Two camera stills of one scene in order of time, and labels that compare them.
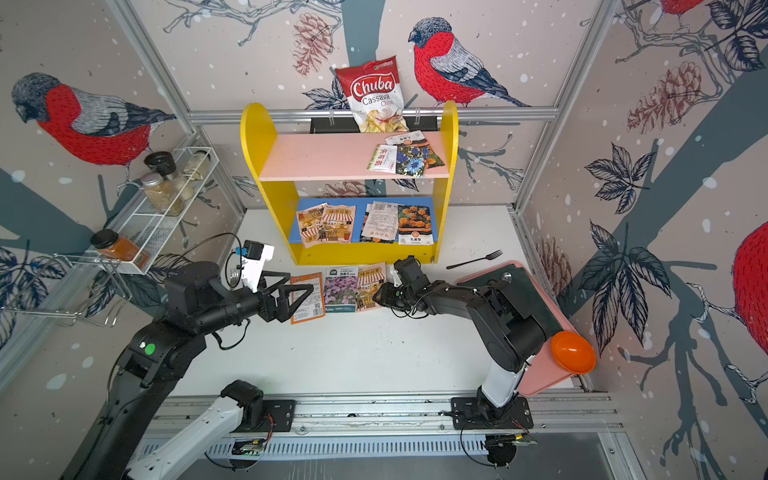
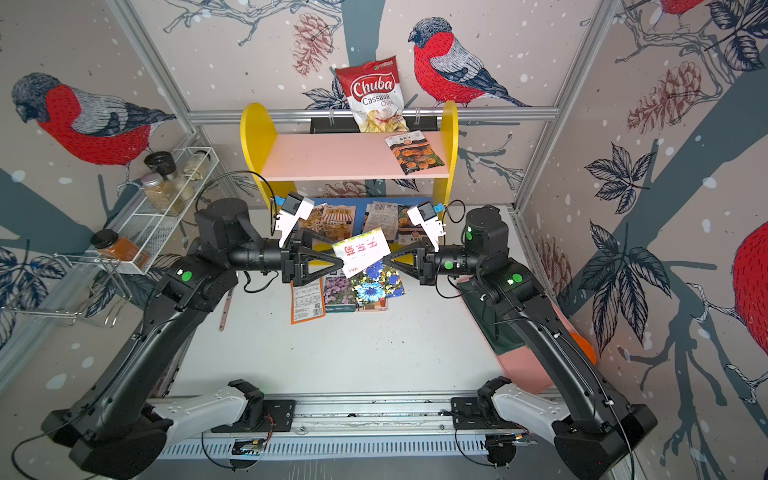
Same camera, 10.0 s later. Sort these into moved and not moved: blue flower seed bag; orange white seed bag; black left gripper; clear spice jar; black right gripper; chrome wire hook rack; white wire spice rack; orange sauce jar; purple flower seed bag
Moved: black left gripper; black right gripper; blue flower seed bag
Not moved: purple flower seed bag; orange sauce jar; clear spice jar; chrome wire hook rack; orange white seed bag; white wire spice rack
